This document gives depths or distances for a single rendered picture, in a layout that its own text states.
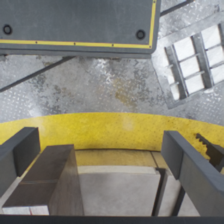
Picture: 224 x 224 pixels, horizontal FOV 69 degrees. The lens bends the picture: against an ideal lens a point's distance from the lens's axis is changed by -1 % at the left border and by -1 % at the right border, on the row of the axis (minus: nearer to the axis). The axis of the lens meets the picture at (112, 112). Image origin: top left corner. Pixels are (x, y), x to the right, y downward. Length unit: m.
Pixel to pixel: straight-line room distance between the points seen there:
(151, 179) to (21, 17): 0.99
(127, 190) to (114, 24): 0.85
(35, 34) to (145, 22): 0.45
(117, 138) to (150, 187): 0.39
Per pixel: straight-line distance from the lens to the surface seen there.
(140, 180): 0.99
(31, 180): 0.69
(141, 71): 1.08
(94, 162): 1.08
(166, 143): 0.16
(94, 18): 0.76
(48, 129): 1.22
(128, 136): 1.18
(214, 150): 1.11
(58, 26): 0.78
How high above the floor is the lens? 1.06
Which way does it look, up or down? 73 degrees down
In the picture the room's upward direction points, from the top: 176 degrees clockwise
